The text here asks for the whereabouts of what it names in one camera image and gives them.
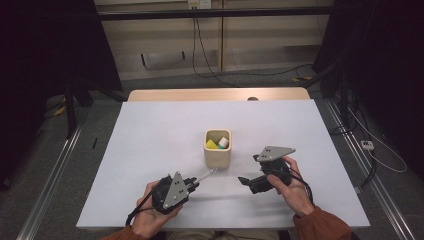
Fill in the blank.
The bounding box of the white wall socket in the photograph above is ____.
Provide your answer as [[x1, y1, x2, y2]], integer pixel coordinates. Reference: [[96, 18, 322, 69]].
[[187, 0, 213, 10]]

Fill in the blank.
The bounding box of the black floor cable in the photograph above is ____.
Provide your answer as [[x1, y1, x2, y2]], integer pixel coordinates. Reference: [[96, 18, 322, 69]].
[[191, 17, 314, 80], [195, 17, 241, 88]]

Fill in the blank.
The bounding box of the white floor cable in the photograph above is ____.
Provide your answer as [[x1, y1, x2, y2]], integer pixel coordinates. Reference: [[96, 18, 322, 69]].
[[346, 106, 408, 174]]

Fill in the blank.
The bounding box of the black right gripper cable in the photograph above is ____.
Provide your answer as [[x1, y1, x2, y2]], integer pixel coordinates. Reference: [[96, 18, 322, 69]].
[[273, 168, 315, 205]]

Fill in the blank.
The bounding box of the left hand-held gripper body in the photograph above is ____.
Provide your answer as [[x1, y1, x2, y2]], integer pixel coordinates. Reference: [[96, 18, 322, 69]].
[[151, 171, 191, 215]]

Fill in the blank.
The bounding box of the beige cabinet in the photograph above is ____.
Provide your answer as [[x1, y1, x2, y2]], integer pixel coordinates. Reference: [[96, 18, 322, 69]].
[[94, 0, 334, 81]]

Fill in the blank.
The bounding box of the black power strip cable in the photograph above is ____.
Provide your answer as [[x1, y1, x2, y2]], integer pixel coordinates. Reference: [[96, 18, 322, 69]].
[[328, 109, 378, 189]]

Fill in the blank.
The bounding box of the beige square cup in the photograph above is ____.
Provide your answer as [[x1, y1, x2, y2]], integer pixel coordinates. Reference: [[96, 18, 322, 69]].
[[203, 128, 233, 170]]

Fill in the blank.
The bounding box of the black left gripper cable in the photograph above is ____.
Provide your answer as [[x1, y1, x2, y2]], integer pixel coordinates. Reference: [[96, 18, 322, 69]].
[[125, 186, 161, 228]]

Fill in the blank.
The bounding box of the black curtain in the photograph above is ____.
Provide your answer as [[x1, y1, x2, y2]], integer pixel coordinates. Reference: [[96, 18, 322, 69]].
[[0, 0, 123, 188], [313, 0, 424, 174]]

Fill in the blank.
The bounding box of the clear pen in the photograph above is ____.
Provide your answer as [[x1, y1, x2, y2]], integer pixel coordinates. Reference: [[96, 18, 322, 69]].
[[194, 168, 218, 184]]

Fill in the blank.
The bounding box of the person's right hand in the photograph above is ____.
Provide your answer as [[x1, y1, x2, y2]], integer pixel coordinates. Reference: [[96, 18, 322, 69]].
[[266, 155, 316, 218]]

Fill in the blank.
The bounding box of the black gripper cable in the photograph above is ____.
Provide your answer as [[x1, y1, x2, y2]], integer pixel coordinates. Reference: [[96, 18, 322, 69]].
[[125, 186, 161, 228], [273, 168, 315, 205]]

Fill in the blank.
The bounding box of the metal floor rail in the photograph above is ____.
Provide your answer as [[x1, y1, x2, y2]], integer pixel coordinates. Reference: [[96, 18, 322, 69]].
[[324, 99, 416, 240], [16, 113, 88, 240]]

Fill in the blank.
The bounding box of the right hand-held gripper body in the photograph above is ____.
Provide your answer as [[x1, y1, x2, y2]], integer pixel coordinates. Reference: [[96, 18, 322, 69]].
[[249, 145, 297, 195]]

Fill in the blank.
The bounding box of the person's left hand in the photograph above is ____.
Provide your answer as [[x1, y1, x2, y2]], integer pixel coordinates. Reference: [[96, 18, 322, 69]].
[[131, 179, 184, 239]]

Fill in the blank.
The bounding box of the black horizontal bar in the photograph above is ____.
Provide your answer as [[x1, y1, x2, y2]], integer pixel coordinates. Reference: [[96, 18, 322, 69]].
[[98, 5, 334, 22]]

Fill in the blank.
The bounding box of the black metal stand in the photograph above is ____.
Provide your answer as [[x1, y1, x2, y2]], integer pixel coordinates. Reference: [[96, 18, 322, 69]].
[[64, 79, 98, 140], [319, 59, 354, 131]]

